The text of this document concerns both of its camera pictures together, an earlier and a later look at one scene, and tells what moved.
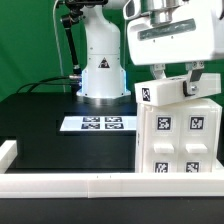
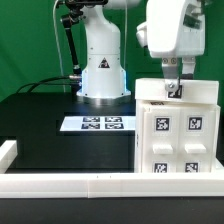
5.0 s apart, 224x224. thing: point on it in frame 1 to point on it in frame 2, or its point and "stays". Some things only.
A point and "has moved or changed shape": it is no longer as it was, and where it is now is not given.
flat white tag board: [99, 123] stays
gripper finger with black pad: [159, 74] to [188, 66]
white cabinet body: [179, 137] stays
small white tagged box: [168, 91] has moved or changed shape
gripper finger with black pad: [194, 76] to [171, 73]
